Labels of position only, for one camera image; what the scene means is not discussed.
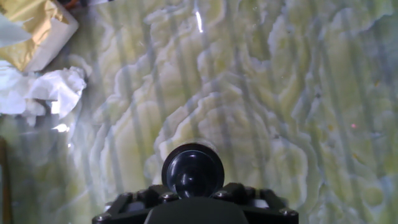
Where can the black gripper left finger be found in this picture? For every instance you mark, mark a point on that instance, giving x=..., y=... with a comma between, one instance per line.
x=130, y=205

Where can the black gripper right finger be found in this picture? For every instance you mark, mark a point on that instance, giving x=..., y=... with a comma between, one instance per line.
x=261, y=202

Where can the black jar lid with knob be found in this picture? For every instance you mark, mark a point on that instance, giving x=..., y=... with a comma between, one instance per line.
x=192, y=171

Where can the green marble pattern mat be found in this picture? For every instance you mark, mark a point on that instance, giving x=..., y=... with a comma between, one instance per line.
x=233, y=93

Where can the crumpled white tissue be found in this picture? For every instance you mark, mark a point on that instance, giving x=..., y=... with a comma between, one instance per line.
x=56, y=90

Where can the gold and white box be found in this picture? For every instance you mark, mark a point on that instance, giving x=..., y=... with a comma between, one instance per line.
x=40, y=34

